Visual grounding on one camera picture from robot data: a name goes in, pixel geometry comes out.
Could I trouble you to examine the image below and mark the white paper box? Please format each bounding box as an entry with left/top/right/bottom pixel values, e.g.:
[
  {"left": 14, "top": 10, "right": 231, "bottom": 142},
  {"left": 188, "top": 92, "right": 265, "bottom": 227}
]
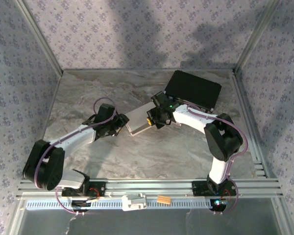
[{"left": 124, "top": 102, "right": 159, "bottom": 137}]

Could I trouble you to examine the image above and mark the black rectangular case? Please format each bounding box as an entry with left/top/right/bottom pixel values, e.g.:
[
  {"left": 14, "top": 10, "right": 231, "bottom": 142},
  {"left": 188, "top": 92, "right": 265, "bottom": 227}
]
[{"left": 164, "top": 70, "right": 223, "bottom": 114}]

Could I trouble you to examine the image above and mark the white plastic connector block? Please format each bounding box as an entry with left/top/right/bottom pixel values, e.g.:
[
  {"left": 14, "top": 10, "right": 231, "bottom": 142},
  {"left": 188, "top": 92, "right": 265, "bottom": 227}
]
[{"left": 122, "top": 193, "right": 147, "bottom": 212}]

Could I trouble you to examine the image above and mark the small orange block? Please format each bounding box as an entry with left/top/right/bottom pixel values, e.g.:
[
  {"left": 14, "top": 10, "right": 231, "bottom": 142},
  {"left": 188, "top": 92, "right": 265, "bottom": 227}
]
[{"left": 156, "top": 195, "right": 172, "bottom": 204}]

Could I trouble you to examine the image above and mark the black controller board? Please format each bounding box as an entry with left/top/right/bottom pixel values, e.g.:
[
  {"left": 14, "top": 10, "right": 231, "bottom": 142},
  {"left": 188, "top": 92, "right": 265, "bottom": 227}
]
[
  {"left": 209, "top": 198, "right": 228, "bottom": 212},
  {"left": 71, "top": 199, "right": 92, "bottom": 212}
]

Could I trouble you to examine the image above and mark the aluminium side rail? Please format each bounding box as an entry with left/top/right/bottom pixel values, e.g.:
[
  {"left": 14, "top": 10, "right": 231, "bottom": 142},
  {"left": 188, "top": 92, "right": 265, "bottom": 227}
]
[
  {"left": 231, "top": 70, "right": 278, "bottom": 181},
  {"left": 29, "top": 70, "right": 64, "bottom": 179}
]

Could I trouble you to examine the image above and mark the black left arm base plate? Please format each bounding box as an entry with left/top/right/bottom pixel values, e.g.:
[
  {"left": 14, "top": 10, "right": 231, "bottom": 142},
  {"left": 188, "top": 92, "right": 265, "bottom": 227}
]
[{"left": 61, "top": 180, "right": 106, "bottom": 198}]

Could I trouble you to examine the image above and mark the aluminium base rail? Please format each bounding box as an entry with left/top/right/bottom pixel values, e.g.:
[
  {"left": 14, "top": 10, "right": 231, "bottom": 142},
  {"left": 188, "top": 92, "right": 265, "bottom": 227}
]
[{"left": 16, "top": 178, "right": 284, "bottom": 199}]

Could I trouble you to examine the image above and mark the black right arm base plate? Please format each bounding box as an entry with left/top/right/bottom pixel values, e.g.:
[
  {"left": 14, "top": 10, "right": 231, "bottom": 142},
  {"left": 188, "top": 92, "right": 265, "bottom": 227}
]
[{"left": 191, "top": 180, "right": 238, "bottom": 197}]

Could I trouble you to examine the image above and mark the white slotted cable duct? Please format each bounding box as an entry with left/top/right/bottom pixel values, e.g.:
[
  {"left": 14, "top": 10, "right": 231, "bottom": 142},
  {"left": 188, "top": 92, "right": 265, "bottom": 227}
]
[{"left": 25, "top": 199, "right": 226, "bottom": 211}]

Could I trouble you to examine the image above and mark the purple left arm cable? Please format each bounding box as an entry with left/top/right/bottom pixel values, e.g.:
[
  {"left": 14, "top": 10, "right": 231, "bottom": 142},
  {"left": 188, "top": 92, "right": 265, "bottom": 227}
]
[{"left": 35, "top": 97, "right": 119, "bottom": 216}]

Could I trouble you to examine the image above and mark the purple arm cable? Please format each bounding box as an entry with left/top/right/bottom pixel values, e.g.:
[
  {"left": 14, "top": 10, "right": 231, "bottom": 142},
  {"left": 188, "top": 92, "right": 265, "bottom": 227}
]
[
  {"left": 186, "top": 102, "right": 248, "bottom": 216},
  {"left": 35, "top": 97, "right": 119, "bottom": 216}
]

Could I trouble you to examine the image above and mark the aluminium frame post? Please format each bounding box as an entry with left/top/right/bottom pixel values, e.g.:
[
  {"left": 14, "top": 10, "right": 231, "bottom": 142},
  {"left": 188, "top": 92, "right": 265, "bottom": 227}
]
[
  {"left": 234, "top": 0, "right": 284, "bottom": 74},
  {"left": 14, "top": 0, "right": 64, "bottom": 75}
]

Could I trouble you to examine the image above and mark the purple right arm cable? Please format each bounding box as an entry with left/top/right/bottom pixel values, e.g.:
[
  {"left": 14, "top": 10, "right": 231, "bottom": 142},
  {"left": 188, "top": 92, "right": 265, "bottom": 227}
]
[{"left": 186, "top": 102, "right": 248, "bottom": 216}]

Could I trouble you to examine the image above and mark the aluminium frame leg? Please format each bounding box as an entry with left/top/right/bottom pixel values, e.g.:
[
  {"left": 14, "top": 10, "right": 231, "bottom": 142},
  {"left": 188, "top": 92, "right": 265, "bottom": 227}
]
[
  {"left": 9, "top": 198, "right": 27, "bottom": 235},
  {"left": 271, "top": 197, "right": 294, "bottom": 235}
]

